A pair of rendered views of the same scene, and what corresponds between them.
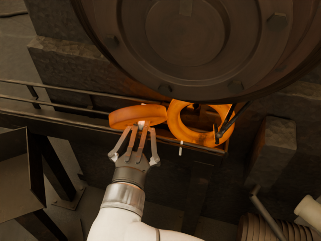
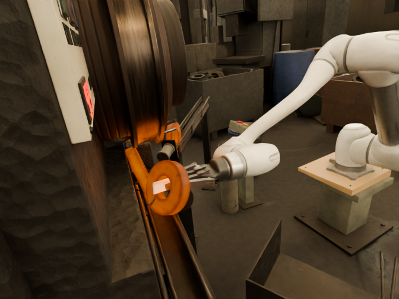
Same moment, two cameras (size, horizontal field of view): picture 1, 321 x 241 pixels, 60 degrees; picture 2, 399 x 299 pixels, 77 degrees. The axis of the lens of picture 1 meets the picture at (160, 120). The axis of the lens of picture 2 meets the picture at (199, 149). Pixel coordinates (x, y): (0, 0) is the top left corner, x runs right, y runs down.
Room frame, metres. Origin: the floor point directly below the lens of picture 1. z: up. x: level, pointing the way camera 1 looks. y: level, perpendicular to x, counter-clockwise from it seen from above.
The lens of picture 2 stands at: (0.73, 0.63, 1.15)
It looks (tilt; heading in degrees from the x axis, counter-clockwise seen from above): 23 degrees down; 236
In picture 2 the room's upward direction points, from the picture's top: 6 degrees counter-clockwise
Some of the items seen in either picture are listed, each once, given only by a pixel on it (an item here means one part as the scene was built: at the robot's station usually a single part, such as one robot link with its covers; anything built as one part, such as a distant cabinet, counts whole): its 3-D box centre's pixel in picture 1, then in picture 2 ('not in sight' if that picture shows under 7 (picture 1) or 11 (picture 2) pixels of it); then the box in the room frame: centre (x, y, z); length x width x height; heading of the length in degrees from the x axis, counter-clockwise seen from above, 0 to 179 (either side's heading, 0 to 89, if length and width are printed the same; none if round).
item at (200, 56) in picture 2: not in sight; (206, 73); (-2.40, -3.53, 0.55); 1.10 x 0.53 x 1.10; 95
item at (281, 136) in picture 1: (266, 156); (141, 168); (0.41, -0.30, 0.68); 0.11 x 0.08 x 0.24; 165
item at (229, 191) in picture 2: not in sight; (228, 178); (-0.26, -0.53, 0.26); 0.12 x 0.12 x 0.52
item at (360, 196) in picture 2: not in sight; (348, 178); (-0.68, 0.05, 0.33); 0.32 x 0.32 x 0.04; 82
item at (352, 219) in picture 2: not in sight; (344, 202); (-0.68, 0.05, 0.16); 0.40 x 0.40 x 0.31; 82
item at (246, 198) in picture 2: not in sight; (246, 164); (-0.43, -0.53, 0.31); 0.24 x 0.16 x 0.62; 75
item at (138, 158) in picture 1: (142, 146); (190, 175); (0.38, 0.04, 0.77); 0.11 x 0.01 x 0.04; 170
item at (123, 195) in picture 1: (123, 200); (231, 166); (0.25, 0.08, 0.76); 0.09 x 0.06 x 0.09; 80
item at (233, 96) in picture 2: not in sight; (215, 99); (-1.43, -2.09, 0.39); 1.03 x 0.83 x 0.77; 0
